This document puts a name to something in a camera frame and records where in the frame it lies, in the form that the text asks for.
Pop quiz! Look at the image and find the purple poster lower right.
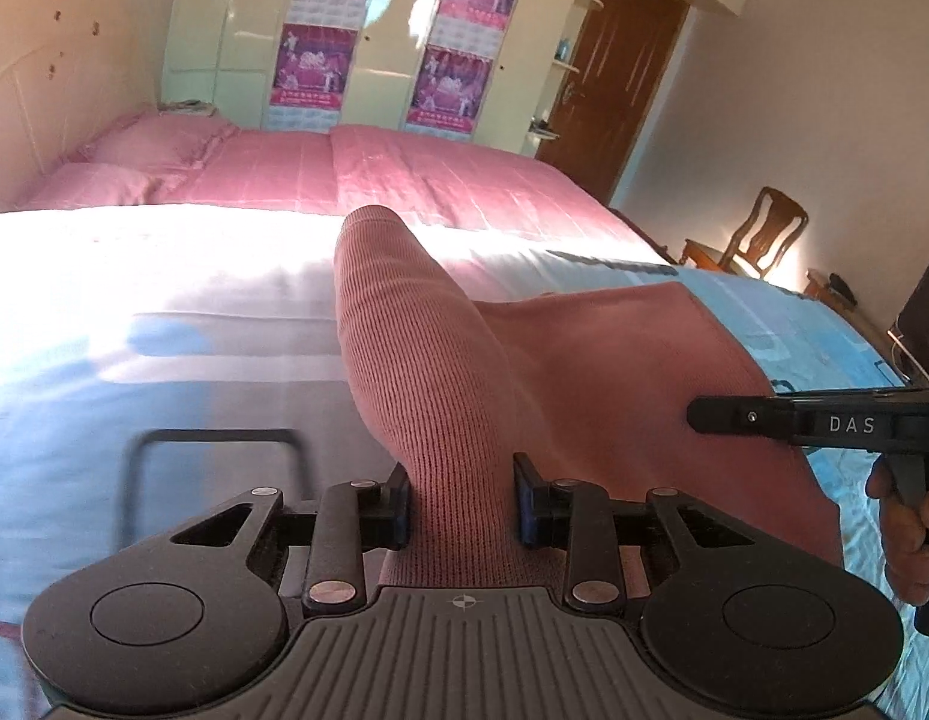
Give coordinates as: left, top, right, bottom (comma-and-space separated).
406, 46, 492, 135

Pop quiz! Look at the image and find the pink knit garment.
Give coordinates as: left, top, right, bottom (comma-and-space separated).
334, 206, 842, 589

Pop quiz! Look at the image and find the brown wooden chair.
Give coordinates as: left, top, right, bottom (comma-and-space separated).
679, 187, 810, 280

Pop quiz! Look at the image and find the pink bed cover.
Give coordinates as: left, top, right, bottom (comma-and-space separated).
20, 107, 670, 257

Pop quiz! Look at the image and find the right hand on handle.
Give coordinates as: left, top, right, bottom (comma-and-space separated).
867, 458, 929, 608

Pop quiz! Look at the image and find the dark television screen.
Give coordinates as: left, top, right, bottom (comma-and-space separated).
889, 262, 929, 383

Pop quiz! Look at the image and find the blue patterned bed quilt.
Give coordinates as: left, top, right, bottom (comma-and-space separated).
0, 205, 904, 718

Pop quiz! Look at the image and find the dark object on table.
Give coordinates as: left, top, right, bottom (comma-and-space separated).
828, 273, 858, 307

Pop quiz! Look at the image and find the pink pillow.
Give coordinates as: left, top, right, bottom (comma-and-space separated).
72, 110, 240, 172

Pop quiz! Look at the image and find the brown wooden door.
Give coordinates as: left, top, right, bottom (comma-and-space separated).
536, 0, 688, 205

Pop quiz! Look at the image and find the cream curved headboard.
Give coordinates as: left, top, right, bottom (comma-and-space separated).
0, 0, 157, 211

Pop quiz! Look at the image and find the purple poster lower left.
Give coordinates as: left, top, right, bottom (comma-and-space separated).
269, 25, 359, 110

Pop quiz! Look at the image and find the cream glossy wardrobe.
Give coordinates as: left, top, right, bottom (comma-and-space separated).
162, 0, 746, 153

